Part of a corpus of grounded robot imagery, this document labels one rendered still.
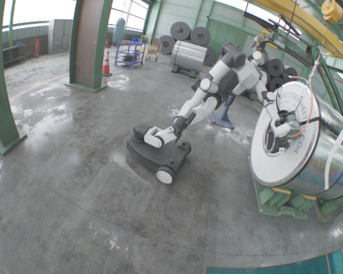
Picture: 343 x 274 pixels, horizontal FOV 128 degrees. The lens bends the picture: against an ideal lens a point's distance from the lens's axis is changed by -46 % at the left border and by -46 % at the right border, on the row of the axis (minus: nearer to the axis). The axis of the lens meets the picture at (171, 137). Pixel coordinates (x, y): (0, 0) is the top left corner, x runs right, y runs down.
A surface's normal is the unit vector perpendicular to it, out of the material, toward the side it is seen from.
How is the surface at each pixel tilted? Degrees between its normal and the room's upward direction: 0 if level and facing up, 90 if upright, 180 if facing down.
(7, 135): 90
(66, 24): 90
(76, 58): 90
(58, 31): 90
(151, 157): 0
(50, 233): 0
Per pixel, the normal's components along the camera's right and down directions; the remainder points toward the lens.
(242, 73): -0.18, 0.54
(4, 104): 0.95, 0.31
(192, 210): 0.23, -0.79
